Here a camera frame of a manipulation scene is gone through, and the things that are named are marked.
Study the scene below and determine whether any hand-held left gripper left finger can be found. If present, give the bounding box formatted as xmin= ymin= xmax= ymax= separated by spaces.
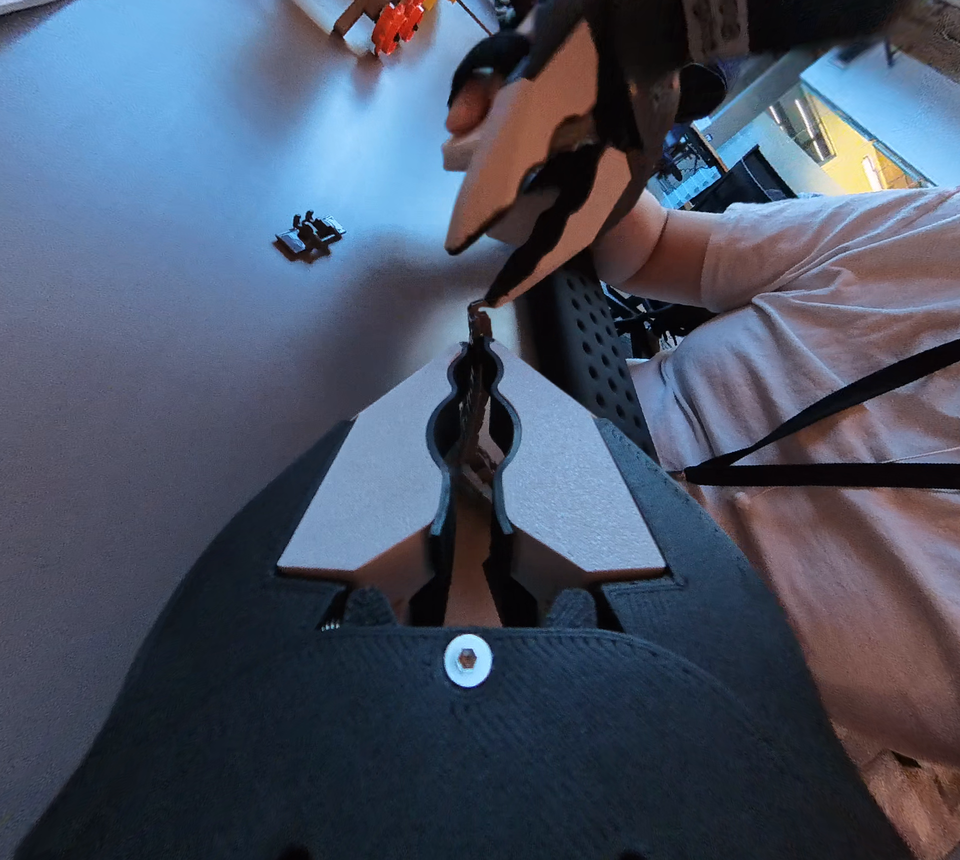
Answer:
xmin=277 ymin=343 xmax=470 ymax=590

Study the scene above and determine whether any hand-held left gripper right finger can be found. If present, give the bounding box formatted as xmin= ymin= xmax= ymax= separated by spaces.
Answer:
xmin=480 ymin=339 xmax=669 ymax=600

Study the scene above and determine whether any person's right forearm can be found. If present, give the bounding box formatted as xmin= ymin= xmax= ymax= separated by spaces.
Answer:
xmin=588 ymin=189 xmax=717 ymax=287

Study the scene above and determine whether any small black track link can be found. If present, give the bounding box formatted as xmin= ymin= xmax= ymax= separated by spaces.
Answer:
xmin=273 ymin=210 xmax=348 ymax=263

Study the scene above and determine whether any person's right hand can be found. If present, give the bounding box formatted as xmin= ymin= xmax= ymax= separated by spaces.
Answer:
xmin=444 ymin=69 xmax=500 ymax=135

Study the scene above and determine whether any black toy track chain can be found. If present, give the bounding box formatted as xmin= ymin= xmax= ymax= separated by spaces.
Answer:
xmin=446 ymin=301 xmax=511 ymax=501

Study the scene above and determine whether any grey desk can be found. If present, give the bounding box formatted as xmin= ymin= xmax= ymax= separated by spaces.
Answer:
xmin=0 ymin=0 xmax=541 ymax=846

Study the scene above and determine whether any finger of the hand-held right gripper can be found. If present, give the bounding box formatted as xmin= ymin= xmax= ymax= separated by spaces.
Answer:
xmin=444 ymin=22 xmax=601 ymax=257
xmin=486 ymin=140 xmax=640 ymax=311

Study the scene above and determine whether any black perforated panel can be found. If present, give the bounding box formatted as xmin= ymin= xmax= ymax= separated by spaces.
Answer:
xmin=517 ymin=260 xmax=661 ymax=464

